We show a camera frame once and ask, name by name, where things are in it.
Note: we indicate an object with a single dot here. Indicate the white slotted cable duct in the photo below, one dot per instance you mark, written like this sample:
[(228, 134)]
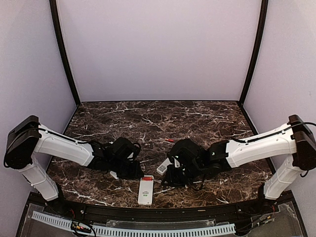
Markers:
[(137, 229)]

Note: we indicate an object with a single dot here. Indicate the white remote with green buttons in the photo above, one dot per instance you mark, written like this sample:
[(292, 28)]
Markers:
[(145, 195)]

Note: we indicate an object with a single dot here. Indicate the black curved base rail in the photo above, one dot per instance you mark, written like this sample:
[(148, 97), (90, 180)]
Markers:
[(226, 212)]

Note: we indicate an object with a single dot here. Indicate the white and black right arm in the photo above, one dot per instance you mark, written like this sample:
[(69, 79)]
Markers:
[(293, 139)]

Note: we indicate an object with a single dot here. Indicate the right black frame post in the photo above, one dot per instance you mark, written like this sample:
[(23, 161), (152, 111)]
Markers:
[(255, 51)]

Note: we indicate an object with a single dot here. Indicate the white KT-16 remote control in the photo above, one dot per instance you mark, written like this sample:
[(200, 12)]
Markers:
[(162, 168)]

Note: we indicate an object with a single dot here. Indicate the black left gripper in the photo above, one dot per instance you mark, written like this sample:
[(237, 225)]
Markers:
[(137, 173)]

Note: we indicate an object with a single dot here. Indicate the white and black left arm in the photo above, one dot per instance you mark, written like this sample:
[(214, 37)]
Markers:
[(30, 137)]

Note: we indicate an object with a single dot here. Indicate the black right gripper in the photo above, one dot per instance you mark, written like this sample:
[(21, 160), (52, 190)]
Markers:
[(172, 181)]

